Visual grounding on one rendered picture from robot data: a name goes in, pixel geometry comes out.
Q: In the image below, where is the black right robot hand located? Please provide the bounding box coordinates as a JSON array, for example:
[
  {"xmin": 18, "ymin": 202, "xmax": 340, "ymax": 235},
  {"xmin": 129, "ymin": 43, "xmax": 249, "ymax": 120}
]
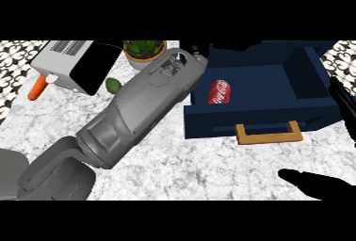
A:
[{"xmin": 277, "ymin": 75, "xmax": 356, "ymax": 201}]

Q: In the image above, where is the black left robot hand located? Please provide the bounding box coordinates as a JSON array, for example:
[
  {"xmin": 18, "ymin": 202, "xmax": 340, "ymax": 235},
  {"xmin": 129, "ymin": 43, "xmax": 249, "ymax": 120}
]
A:
[{"xmin": 178, "ymin": 40, "xmax": 265, "ymax": 59}]

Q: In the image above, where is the red can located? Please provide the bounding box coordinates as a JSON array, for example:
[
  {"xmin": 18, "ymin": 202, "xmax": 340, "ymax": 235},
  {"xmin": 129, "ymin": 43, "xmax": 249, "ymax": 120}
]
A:
[{"xmin": 206, "ymin": 79, "xmax": 233, "ymax": 105}]

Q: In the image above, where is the navy blue open drawer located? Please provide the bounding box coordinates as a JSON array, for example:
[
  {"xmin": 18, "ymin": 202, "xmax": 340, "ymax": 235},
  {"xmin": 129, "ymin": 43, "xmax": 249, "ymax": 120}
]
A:
[{"xmin": 187, "ymin": 40, "xmax": 343, "ymax": 109}]

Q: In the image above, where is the navy blue drawer front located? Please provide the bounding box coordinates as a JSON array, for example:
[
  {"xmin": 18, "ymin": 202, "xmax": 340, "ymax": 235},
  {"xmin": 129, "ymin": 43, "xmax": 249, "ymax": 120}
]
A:
[{"xmin": 184, "ymin": 97, "xmax": 345, "ymax": 140}]

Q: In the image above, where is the potted green plant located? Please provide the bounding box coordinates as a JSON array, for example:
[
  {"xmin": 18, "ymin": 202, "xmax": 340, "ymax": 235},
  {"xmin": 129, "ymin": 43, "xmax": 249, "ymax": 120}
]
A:
[{"xmin": 122, "ymin": 40, "xmax": 169, "ymax": 72}]

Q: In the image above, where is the white and black toaster oven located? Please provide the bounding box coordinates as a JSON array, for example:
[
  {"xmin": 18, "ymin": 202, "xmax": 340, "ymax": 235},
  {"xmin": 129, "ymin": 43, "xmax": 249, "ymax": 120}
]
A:
[{"xmin": 30, "ymin": 40, "xmax": 126, "ymax": 97}]

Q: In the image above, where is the orange carrot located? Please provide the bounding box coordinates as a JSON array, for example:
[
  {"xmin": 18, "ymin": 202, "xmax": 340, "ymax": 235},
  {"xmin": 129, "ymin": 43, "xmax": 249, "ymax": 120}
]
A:
[{"xmin": 27, "ymin": 73, "xmax": 49, "ymax": 102}]

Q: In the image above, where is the wooden drawer handle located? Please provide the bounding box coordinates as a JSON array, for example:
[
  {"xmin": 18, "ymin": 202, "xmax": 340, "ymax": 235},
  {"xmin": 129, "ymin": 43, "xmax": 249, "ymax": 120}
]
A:
[{"xmin": 234, "ymin": 120, "xmax": 305, "ymax": 146}]

